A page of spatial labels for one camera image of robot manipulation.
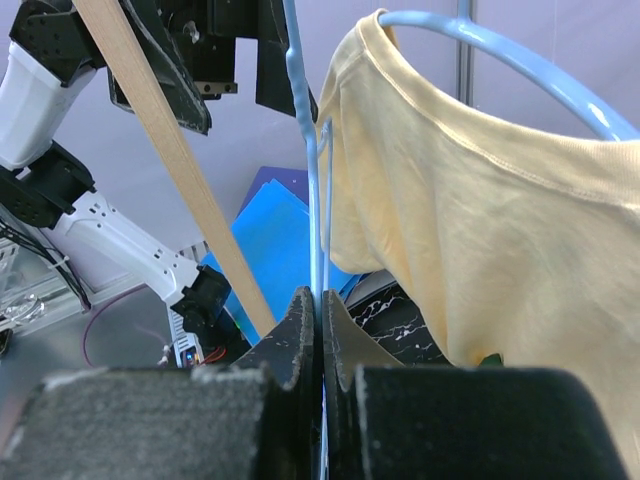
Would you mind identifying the purple folder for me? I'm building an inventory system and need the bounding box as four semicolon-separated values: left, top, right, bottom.
240;166;309;210

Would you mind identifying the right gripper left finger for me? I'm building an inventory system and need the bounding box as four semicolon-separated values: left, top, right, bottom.
1;287;315;479

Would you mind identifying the blue folder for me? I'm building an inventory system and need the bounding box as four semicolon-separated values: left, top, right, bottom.
200;180;371;336

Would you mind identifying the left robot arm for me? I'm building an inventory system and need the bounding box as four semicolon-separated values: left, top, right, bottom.
1;1;295;349

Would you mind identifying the wooden hanger stand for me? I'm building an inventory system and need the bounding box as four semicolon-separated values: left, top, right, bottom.
74;1;276;338

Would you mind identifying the cream yellow t shirt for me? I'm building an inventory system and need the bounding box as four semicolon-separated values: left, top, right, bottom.
318;13;639;478

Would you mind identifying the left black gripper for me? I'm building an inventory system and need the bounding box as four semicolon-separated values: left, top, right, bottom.
120;0;295;135

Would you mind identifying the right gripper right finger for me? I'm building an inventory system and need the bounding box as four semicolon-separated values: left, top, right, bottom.
322;291;626;479

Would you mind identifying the black marbled mat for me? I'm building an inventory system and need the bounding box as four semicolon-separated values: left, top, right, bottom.
348;283;451;366

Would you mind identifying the green and white t shirt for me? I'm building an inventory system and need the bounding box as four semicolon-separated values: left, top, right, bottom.
479;353;504;368

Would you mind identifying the light blue plastic hanger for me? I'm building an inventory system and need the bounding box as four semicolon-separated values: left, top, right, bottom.
378;1;639;142

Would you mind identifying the light blue wire hanger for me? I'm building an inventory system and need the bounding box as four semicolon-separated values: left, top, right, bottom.
283;0;324;300

